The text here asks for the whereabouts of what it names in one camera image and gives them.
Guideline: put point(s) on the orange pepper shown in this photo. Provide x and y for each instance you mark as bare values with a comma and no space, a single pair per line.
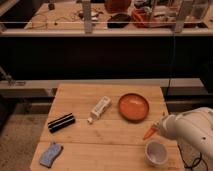
149,133

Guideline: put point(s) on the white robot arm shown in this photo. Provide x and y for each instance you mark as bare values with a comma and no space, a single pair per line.
194,126

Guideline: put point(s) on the white ceramic cup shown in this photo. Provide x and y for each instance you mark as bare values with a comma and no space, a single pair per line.
155,153

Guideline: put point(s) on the white tube bottle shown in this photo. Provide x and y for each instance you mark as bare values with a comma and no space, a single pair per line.
102,105

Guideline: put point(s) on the orange plate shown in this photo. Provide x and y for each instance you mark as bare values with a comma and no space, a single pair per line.
133,107

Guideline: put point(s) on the black rectangular box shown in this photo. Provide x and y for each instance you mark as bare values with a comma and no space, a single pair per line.
61,122

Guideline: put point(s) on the black bowl on shelf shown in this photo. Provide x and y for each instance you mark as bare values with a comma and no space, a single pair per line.
119,20

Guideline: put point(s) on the red container on shelf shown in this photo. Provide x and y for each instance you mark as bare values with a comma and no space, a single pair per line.
141,20

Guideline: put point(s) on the blue sponge cloth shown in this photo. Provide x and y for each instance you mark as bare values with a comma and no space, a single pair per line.
47,158

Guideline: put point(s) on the metal shelf post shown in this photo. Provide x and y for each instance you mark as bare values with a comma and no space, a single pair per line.
86,6

